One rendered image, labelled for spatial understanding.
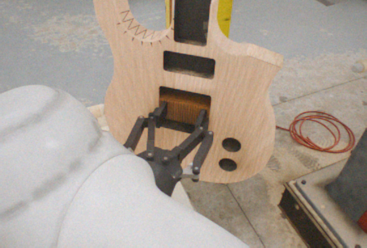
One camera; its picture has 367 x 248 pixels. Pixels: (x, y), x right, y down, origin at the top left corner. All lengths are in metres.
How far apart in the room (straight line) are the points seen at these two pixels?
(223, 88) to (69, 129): 0.37
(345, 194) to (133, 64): 1.42
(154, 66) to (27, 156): 0.39
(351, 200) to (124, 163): 1.61
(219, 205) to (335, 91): 1.52
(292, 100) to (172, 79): 2.27
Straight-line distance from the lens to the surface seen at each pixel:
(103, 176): 0.22
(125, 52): 0.58
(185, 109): 0.60
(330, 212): 1.82
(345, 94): 3.02
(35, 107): 0.23
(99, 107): 0.82
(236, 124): 0.59
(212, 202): 2.04
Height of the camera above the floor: 1.75
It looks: 44 degrees down
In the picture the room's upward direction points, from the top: straight up
